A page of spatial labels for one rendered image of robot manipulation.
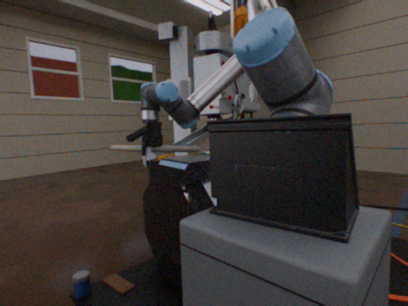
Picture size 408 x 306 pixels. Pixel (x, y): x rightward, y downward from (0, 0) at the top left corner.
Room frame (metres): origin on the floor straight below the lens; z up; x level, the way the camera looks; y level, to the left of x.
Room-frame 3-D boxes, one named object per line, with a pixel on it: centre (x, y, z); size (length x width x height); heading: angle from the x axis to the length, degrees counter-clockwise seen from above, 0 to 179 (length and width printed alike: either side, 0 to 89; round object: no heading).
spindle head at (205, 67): (2.02, -0.15, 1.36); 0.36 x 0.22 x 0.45; 147
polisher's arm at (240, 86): (2.28, -0.33, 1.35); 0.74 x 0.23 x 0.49; 147
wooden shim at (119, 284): (1.66, 0.61, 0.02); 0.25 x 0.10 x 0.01; 51
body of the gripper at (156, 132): (1.19, 0.23, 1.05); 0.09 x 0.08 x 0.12; 87
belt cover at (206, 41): (2.25, -0.29, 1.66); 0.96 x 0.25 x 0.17; 147
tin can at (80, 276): (1.58, 0.82, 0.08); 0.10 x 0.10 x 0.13
